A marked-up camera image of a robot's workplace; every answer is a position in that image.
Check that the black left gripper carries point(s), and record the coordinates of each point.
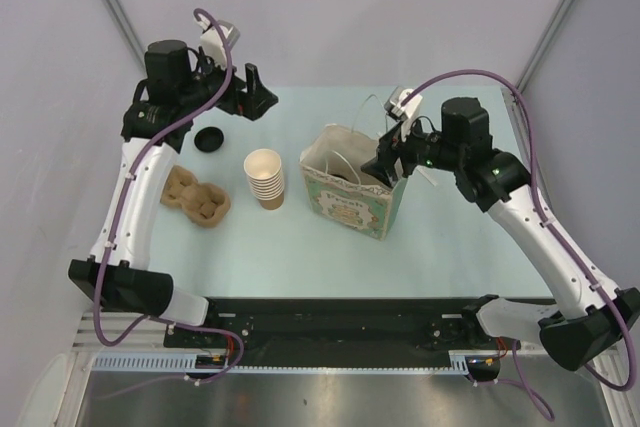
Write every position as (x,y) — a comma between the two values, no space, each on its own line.
(253,102)

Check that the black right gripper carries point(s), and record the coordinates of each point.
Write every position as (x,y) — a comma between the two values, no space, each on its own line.
(392,147)

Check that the printed green paper bag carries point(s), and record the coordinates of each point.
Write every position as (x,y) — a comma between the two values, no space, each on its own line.
(369,207)

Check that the black plastic cup lid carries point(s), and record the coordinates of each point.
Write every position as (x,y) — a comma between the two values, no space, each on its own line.
(345,178)

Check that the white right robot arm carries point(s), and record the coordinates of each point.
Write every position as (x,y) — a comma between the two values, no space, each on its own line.
(590,312)

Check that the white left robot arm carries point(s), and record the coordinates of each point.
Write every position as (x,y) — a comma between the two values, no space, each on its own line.
(178,82)

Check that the white wrapped straw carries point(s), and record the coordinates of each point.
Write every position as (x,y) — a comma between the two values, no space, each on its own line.
(424,172)

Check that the black lid stack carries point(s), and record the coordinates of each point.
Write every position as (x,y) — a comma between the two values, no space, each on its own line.
(209,139)

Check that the stack of brown paper cups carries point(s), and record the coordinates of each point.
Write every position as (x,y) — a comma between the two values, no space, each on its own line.
(264,173)

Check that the brown pulp cup carrier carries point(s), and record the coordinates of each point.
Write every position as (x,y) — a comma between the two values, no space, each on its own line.
(204,204)

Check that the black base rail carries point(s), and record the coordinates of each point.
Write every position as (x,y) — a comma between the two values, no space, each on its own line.
(350,334)

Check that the white slotted cable duct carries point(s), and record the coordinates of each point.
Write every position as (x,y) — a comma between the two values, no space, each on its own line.
(203,364)

